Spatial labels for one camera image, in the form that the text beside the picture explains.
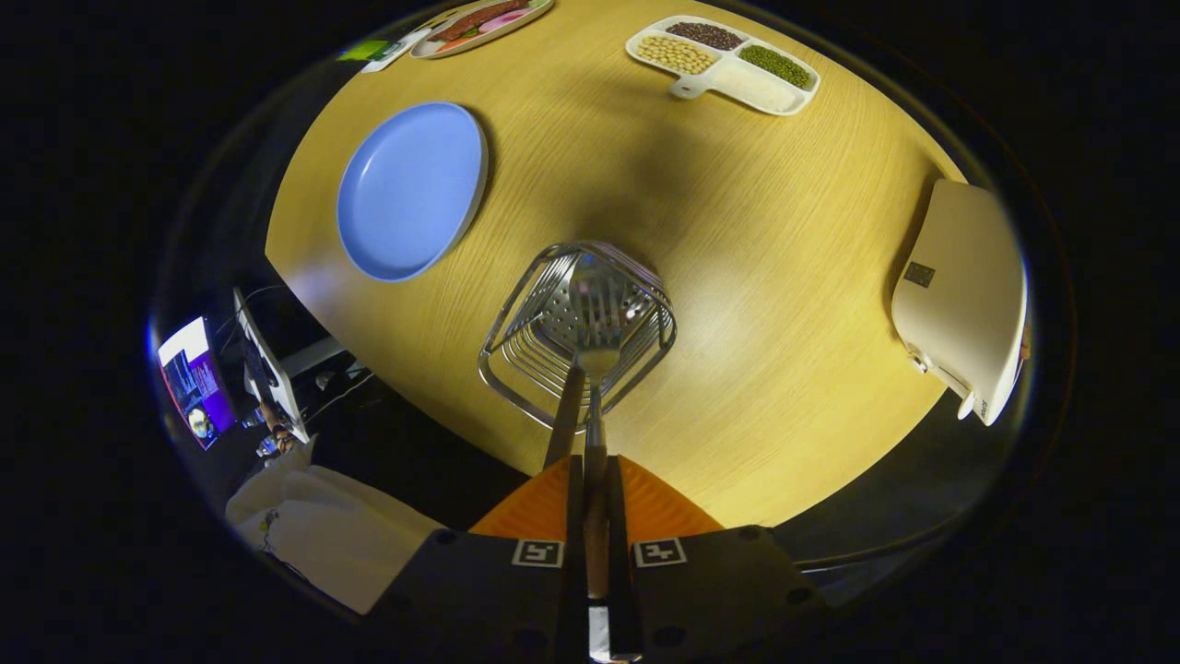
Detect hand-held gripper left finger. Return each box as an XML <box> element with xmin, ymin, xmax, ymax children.
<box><xmin>367</xmin><ymin>454</ymin><xmax>589</xmax><ymax>664</ymax></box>

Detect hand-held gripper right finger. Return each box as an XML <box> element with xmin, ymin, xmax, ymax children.
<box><xmin>607</xmin><ymin>454</ymin><xmax>828</xmax><ymax>664</ymax></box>

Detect fork with light wooden handle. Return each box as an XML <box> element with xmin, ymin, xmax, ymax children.
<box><xmin>570</xmin><ymin>277</ymin><xmax>637</xmax><ymax>660</ymax></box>

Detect spoon with dark wooden handle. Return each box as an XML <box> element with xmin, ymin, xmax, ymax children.
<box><xmin>542</xmin><ymin>314</ymin><xmax>591</xmax><ymax>469</ymax></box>

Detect white monitor back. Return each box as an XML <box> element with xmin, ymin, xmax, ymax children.
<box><xmin>230</xmin><ymin>286</ymin><xmax>312</xmax><ymax>445</ymax></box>

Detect blue round plate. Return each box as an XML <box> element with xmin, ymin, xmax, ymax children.
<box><xmin>336</xmin><ymin>101</ymin><xmax>490</xmax><ymax>283</ymax></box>

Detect lit computer monitor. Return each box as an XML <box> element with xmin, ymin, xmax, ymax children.
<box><xmin>155</xmin><ymin>316</ymin><xmax>237</xmax><ymax>451</ymax></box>

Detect white toaster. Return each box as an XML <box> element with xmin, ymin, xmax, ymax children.
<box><xmin>891</xmin><ymin>178</ymin><xmax>1029</xmax><ymax>427</ymax></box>

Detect white divided tray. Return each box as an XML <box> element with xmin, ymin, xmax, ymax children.
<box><xmin>625</xmin><ymin>14</ymin><xmax>821</xmax><ymax>117</ymax></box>

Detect pile of white rice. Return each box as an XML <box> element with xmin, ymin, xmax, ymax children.
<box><xmin>714</xmin><ymin>63</ymin><xmax>801</xmax><ymax>112</ymax></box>

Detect pile of yellow soybeans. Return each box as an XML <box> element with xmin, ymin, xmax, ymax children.
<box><xmin>637</xmin><ymin>35</ymin><xmax>718</xmax><ymax>76</ymax></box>

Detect pile of green mung beans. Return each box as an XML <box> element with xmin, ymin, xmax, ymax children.
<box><xmin>738</xmin><ymin>44</ymin><xmax>814</xmax><ymax>90</ymax></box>

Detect pile of dark red beans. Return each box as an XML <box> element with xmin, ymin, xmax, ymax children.
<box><xmin>666</xmin><ymin>21</ymin><xmax>744</xmax><ymax>52</ymax></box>

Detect white square coaster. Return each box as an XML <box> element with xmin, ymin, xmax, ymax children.
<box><xmin>360</xmin><ymin>28</ymin><xmax>432</xmax><ymax>74</ymax></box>

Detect cream plate of food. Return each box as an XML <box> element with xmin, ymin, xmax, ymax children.
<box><xmin>409</xmin><ymin>0</ymin><xmax>555</xmax><ymax>61</ymax></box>

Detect red meat slice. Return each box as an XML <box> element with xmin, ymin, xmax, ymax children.
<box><xmin>431</xmin><ymin>0</ymin><xmax>534</xmax><ymax>42</ymax></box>

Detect metal wire basket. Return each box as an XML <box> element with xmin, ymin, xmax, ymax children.
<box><xmin>477</xmin><ymin>241</ymin><xmax>679</xmax><ymax>434</ymax></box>

